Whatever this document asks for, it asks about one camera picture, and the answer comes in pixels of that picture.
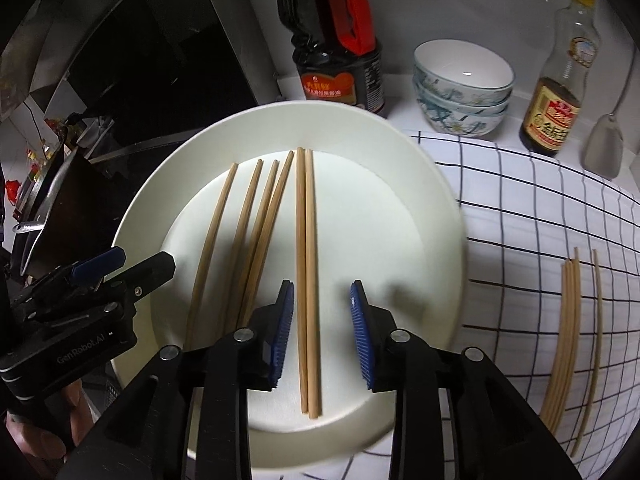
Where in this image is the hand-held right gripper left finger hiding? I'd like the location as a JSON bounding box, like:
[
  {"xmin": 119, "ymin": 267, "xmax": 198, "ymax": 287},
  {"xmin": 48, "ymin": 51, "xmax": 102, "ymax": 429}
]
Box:
[{"xmin": 65, "ymin": 279, "xmax": 296, "ymax": 480}]

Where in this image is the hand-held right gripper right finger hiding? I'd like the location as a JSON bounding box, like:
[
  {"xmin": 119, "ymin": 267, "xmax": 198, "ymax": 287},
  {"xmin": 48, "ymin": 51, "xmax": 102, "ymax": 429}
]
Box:
[{"xmin": 349, "ymin": 280, "xmax": 583, "ymax": 480}]

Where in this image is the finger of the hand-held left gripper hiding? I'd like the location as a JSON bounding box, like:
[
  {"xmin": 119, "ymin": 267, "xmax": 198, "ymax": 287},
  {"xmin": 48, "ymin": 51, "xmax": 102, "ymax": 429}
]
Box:
[
  {"xmin": 70, "ymin": 246, "xmax": 126, "ymax": 284},
  {"xmin": 107, "ymin": 252, "xmax": 177, "ymax": 305}
]

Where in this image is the large white round basin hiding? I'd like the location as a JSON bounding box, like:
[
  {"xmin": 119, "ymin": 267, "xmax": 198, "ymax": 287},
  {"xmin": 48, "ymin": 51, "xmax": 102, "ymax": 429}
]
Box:
[{"xmin": 110, "ymin": 101, "xmax": 468, "ymax": 461}]

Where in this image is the person's left hand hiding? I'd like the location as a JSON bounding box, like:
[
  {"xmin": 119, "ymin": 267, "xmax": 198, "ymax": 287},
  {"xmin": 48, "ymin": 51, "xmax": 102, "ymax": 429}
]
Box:
[{"xmin": 7, "ymin": 380, "xmax": 95, "ymax": 462}]

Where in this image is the white black-checked cloth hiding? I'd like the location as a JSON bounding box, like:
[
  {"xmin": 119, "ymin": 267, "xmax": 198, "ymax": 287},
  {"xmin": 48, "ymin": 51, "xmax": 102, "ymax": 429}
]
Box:
[{"xmin": 350, "ymin": 130, "xmax": 640, "ymax": 480}]

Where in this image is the white blue-patterned bowl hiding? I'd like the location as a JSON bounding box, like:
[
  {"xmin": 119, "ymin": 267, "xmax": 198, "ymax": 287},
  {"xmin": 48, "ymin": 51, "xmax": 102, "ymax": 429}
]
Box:
[
  {"xmin": 417, "ymin": 96, "xmax": 510, "ymax": 139},
  {"xmin": 413, "ymin": 40, "xmax": 516, "ymax": 106},
  {"xmin": 414, "ymin": 80, "xmax": 512, "ymax": 120}
]

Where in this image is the soy sauce bottle yellow cap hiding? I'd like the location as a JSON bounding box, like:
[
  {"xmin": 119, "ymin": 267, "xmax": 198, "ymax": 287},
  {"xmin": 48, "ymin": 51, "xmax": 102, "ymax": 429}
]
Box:
[{"xmin": 519, "ymin": 0, "xmax": 601, "ymax": 157}]

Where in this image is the metal spatula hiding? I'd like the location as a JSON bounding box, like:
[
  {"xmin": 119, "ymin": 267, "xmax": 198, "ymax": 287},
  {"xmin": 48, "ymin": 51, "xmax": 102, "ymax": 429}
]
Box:
[{"xmin": 580, "ymin": 60, "xmax": 640, "ymax": 180}]

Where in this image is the dark oil bottle red handle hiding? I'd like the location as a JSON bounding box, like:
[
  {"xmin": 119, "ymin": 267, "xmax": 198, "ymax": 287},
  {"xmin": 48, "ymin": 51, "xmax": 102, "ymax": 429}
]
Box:
[{"xmin": 276, "ymin": 0, "xmax": 386, "ymax": 116}]

